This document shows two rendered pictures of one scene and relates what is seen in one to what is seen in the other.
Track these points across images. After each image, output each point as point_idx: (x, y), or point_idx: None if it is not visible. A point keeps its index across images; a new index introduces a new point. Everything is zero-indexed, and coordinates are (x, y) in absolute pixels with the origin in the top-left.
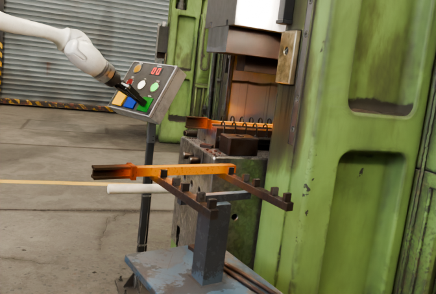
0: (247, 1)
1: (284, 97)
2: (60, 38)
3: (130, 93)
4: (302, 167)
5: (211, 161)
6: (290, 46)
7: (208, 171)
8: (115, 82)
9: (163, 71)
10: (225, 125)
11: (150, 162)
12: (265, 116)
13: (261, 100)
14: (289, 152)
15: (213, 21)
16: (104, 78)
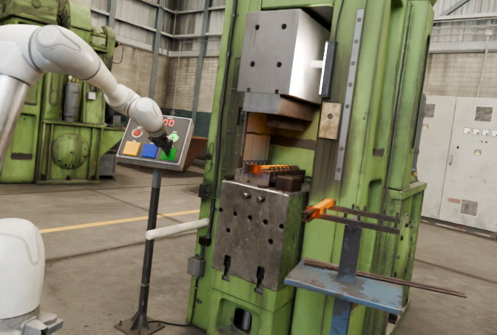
0: (295, 78)
1: (326, 148)
2: (120, 95)
3: (170, 145)
4: (351, 195)
5: (285, 198)
6: (334, 113)
7: (329, 205)
8: (164, 135)
9: (177, 123)
10: (275, 169)
11: (157, 205)
12: (259, 158)
13: (259, 146)
14: (336, 185)
15: (253, 88)
16: (160, 133)
